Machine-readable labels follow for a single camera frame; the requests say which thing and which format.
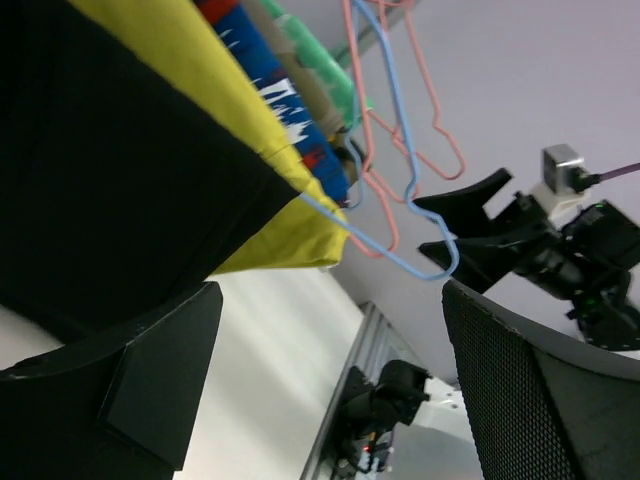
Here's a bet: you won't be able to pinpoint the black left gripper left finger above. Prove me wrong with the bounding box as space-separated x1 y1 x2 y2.
1 282 223 479

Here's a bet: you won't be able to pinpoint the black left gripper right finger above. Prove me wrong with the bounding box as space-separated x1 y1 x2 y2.
442 280 639 479

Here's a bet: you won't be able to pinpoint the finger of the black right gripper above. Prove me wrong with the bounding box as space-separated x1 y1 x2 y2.
413 168 512 235
451 234 550 294

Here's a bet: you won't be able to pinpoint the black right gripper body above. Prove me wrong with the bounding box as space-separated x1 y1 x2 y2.
487 192 596 301

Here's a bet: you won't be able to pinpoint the light blue wire hanger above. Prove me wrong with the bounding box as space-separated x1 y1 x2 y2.
300 1 460 282

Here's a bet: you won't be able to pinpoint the black trousers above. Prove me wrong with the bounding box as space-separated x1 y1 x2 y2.
1 1 296 343

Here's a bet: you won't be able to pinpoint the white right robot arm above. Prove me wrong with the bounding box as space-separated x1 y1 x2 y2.
414 168 639 352

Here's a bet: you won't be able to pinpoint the pink hanger under yellow trousers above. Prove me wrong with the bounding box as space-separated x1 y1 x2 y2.
341 0 401 259

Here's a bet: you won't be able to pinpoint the pink hanger under green trousers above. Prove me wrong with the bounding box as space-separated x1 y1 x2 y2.
378 1 467 181

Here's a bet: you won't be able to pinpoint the pink hanger under camouflage shorts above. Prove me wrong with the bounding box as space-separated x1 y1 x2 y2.
353 1 420 205

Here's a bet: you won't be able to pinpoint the green tie-dye trousers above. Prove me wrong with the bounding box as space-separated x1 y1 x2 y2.
262 1 362 127

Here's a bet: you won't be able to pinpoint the yellow-green trousers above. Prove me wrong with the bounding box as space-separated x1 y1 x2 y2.
74 1 348 274

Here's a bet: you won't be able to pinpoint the camouflage shorts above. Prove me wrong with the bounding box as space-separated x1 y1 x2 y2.
241 1 363 185

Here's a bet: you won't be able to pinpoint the blue patterned shorts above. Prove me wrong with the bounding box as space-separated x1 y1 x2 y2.
195 0 352 207

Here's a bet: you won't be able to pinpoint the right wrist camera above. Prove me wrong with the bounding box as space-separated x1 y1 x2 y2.
530 144 595 220

